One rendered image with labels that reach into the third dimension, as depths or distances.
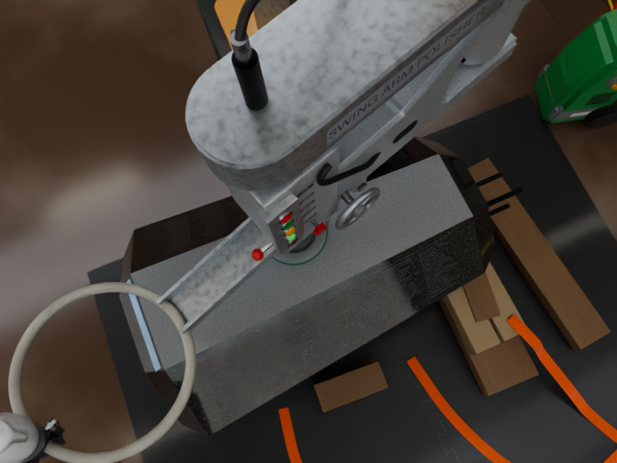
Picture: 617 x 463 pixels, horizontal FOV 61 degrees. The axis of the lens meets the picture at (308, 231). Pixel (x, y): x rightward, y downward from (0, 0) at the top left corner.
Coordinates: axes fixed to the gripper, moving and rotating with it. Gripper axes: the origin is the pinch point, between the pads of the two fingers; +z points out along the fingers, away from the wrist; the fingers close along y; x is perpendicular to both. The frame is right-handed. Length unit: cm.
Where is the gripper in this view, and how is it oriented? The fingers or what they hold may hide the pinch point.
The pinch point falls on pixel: (52, 445)
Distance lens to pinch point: 168.6
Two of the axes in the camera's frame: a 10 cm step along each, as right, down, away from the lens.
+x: -8.3, -5.5, 1.3
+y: 5.5, -7.3, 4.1
